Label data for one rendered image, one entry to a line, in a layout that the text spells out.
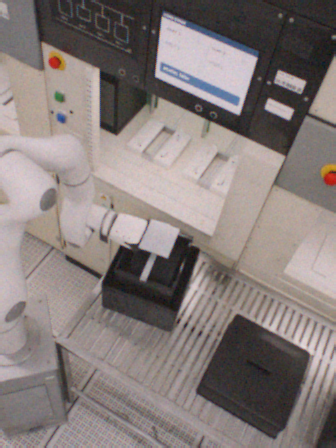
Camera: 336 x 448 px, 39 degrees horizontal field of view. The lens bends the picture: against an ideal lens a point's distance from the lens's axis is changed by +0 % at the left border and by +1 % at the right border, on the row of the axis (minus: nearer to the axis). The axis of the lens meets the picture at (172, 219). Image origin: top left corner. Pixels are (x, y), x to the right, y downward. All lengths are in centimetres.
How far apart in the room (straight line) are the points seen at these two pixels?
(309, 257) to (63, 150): 109
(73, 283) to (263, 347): 131
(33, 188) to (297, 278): 110
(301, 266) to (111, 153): 91
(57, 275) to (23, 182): 164
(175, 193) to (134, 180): 18
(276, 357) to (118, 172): 95
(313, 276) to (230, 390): 55
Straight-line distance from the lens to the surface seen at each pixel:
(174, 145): 210
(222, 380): 164
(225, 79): 138
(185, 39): 138
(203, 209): 193
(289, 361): 172
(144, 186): 197
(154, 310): 166
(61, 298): 267
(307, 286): 188
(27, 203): 113
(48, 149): 122
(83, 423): 245
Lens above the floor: 239
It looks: 54 degrees down
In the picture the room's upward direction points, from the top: 12 degrees clockwise
